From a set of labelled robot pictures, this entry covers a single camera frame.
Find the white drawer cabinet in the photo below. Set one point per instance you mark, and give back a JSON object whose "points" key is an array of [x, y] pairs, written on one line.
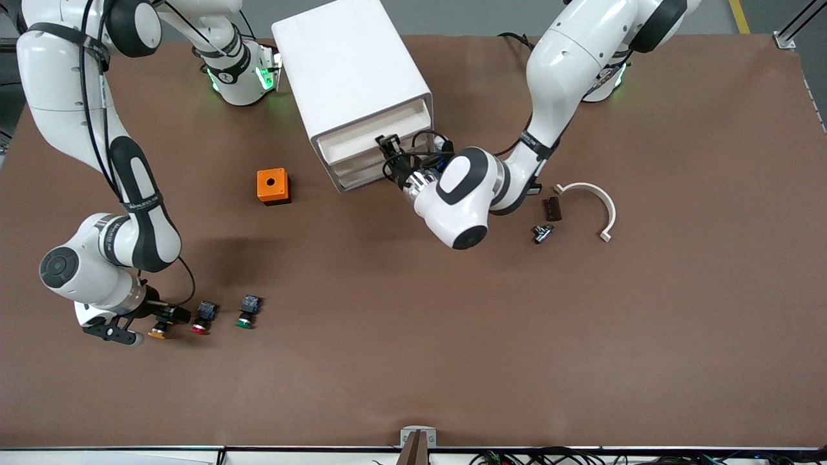
{"points": [[349, 64]]}

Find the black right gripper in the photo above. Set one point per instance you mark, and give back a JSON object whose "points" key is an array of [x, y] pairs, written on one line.
{"points": [[157, 305]]}

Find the brown camera pole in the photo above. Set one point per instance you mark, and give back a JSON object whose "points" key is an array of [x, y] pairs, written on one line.
{"points": [[417, 452]]}

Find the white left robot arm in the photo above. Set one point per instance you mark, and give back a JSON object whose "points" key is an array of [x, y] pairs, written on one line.
{"points": [[562, 64]]}

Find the aluminium frame profile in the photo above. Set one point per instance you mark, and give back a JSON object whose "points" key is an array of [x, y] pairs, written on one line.
{"points": [[785, 40]]}

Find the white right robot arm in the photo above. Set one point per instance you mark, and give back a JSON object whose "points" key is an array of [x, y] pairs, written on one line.
{"points": [[64, 77]]}

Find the small silver metal connector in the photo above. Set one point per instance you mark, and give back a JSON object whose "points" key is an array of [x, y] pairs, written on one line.
{"points": [[543, 234]]}

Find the green push button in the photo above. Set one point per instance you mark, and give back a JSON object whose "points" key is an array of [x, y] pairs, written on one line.
{"points": [[249, 305]]}

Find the brown terminal block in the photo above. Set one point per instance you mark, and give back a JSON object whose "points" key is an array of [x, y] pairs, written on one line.
{"points": [[552, 209]]}

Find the orange box with hole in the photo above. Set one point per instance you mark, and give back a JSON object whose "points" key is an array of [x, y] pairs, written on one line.
{"points": [[263, 188]]}

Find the grey metal bracket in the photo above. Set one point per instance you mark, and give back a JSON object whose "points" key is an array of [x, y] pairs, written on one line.
{"points": [[407, 436]]}

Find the red push button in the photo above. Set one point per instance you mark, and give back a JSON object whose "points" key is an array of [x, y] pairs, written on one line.
{"points": [[205, 313]]}

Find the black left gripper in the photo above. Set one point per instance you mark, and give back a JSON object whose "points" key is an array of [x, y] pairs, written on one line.
{"points": [[400, 171]]}

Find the yellow floor tape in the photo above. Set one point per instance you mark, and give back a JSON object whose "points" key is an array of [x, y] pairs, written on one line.
{"points": [[742, 18]]}

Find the yellow push button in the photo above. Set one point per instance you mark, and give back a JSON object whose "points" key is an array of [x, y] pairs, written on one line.
{"points": [[158, 334]]}

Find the white curved bracket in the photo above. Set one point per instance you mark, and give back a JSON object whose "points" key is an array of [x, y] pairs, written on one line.
{"points": [[608, 206]]}

